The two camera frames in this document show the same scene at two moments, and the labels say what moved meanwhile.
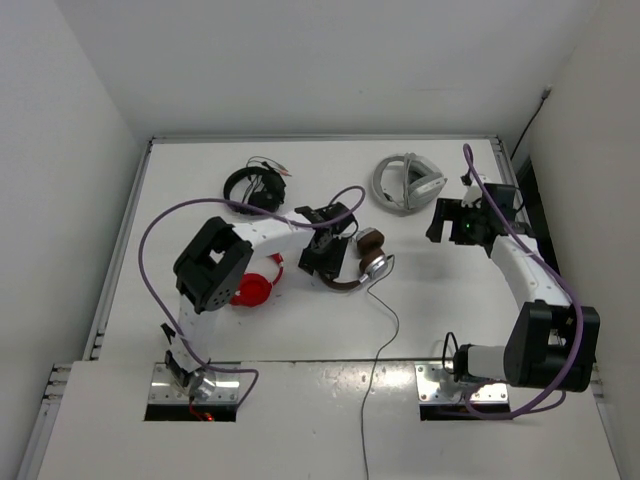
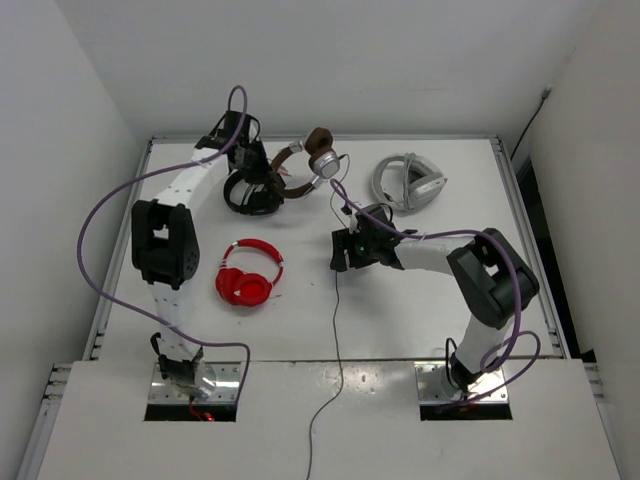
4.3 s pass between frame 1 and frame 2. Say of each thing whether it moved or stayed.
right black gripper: moved
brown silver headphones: moved
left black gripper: moved
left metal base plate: stayed
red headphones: stayed
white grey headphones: stayed
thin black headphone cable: moved
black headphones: stayed
